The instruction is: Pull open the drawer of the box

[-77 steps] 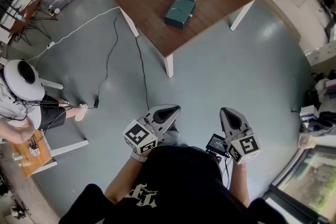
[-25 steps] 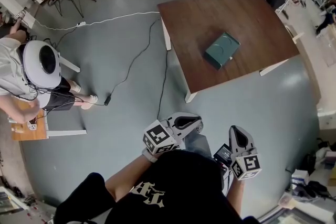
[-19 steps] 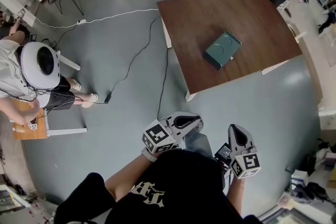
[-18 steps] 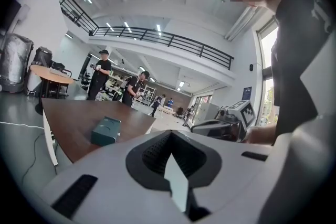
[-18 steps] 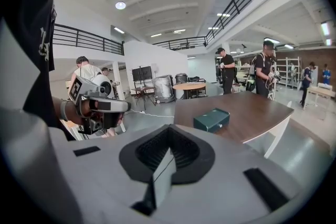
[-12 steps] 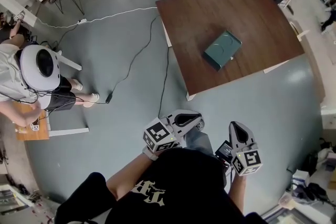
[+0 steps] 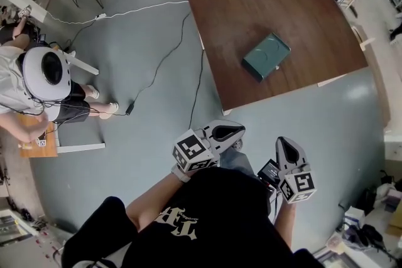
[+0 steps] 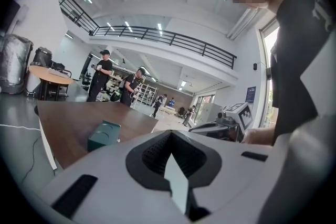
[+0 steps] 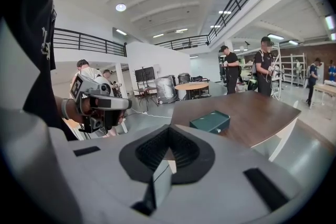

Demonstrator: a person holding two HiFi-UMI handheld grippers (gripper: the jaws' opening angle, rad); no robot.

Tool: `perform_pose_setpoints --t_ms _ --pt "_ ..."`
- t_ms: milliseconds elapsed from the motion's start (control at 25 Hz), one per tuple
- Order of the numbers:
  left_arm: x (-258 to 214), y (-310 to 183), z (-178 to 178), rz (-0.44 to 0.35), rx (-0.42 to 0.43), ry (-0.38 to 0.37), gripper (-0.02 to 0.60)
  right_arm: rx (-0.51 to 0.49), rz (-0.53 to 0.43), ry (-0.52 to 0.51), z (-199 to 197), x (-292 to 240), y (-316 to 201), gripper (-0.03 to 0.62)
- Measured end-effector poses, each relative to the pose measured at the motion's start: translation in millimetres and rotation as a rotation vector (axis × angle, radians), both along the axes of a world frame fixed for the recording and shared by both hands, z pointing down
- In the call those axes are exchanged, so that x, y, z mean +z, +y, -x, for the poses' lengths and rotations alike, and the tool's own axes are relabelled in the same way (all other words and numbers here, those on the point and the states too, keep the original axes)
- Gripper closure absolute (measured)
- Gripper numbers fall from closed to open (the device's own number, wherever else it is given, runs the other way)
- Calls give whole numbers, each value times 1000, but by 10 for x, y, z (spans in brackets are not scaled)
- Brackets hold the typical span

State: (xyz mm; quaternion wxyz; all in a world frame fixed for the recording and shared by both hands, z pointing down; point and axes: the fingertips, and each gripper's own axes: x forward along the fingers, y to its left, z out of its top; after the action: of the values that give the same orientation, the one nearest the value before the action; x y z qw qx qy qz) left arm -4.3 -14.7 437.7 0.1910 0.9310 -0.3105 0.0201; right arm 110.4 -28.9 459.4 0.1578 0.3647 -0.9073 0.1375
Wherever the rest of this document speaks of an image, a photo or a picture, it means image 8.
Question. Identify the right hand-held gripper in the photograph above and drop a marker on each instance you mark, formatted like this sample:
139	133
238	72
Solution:
236	118

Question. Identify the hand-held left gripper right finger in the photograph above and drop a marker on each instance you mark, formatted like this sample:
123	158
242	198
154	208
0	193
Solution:
231	178

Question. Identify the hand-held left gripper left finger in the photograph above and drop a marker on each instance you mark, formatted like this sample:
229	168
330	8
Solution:
110	191

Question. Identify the dark green box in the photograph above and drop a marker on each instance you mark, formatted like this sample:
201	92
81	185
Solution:
103	133

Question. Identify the teal rectangular tray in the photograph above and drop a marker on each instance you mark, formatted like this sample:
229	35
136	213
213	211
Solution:
118	133

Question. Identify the person's right forearm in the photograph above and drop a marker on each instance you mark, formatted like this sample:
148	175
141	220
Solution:
260	136

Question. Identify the white cabinet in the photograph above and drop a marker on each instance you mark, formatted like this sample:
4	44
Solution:
212	111

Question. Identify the pale wooden table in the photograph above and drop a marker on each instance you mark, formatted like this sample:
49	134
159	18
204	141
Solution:
168	110

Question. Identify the brown wooden table white legs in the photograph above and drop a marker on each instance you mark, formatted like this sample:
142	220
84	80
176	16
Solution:
76	123

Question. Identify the glass window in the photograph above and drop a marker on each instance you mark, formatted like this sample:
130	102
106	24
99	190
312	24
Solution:
270	73

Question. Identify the black balcony railing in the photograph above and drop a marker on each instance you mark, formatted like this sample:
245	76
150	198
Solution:
157	35

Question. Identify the person's black printed t-shirt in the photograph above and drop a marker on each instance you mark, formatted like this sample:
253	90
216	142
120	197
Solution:
291	34

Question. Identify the silver wrapped machine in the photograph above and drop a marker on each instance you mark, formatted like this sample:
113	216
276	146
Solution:
13	60

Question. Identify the blue wall poster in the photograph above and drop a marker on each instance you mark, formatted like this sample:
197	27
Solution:
251	94

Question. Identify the round wooden table black pedestal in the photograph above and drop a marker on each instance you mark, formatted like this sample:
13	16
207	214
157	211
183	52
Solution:
50	76

